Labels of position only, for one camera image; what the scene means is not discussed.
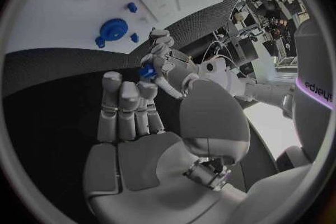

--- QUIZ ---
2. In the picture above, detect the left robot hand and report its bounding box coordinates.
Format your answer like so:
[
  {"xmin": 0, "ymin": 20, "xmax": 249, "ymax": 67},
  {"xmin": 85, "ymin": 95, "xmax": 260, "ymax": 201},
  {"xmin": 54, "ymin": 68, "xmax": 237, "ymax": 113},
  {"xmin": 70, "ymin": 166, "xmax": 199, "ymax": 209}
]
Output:
[{"xmin": 141, "ymin": 28, "xmax": 198, "ymax": 83}]

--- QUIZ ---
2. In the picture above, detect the white cable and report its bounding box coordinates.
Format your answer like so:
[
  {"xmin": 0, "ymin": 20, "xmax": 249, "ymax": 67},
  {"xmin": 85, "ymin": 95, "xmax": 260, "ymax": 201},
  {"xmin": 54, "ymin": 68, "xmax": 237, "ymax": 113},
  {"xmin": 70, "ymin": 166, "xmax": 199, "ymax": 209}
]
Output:
[{"xmin": 202, "ymin": 40, "xmax": 239, "ymax": 73}]

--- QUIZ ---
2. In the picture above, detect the person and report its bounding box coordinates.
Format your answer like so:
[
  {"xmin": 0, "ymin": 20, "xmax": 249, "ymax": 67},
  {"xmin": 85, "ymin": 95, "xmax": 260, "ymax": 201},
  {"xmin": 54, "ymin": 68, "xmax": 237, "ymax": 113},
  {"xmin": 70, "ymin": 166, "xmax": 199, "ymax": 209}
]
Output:
[{"xmin": 262, "ymin": 0, "xmax": 290, "ymax": 27}]

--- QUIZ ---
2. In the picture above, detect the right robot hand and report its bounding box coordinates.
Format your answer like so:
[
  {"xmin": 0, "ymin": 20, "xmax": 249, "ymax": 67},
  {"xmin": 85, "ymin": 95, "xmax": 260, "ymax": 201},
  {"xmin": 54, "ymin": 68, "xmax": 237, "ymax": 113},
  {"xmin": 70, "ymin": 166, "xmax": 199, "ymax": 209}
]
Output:
[{"xmin": 82, "ymin": 71, "xmax": 251, "ymax": 224}]

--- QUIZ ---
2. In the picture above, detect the black equipment box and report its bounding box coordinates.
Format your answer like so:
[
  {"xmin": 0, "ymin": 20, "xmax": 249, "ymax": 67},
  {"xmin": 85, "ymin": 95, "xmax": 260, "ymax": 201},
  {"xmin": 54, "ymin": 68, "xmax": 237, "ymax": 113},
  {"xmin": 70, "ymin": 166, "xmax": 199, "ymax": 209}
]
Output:
[{"xmin": 227, "ymin": 38, "xmax": 260, "ymax": 65}]

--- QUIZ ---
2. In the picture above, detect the small blue plug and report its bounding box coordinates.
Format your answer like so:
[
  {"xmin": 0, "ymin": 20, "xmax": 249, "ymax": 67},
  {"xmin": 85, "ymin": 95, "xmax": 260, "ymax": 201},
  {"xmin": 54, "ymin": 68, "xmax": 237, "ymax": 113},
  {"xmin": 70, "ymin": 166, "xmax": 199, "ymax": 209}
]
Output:
[{"xmin": 138, "ymin": 63, "xmax": 158, "ymax": 79}]

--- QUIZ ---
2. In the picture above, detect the blue gear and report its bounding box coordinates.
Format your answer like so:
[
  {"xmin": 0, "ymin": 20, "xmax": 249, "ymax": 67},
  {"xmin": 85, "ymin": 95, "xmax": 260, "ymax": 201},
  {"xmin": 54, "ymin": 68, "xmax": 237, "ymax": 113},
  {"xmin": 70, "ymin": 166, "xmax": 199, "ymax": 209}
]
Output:
[{"xmin": 99, "ymin": 18, "xmax": 130, "ymax": 41}]

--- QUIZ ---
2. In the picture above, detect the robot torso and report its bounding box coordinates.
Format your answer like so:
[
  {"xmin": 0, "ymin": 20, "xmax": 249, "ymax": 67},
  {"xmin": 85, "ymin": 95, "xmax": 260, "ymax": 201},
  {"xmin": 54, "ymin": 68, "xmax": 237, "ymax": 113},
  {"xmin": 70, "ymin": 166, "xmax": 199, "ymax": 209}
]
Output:
[{"xmin": 275, "ymin": 17, "xmax": 336, "ymax": 172}]

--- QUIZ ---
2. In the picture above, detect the white workshop desk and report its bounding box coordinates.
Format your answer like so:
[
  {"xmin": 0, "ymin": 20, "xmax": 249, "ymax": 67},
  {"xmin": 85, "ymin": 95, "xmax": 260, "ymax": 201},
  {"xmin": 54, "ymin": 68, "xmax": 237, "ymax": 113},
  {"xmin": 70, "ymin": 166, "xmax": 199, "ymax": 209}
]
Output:
[{"xmin": 230, "ymin": 0, "xmax": 266, "ymax": 29}]

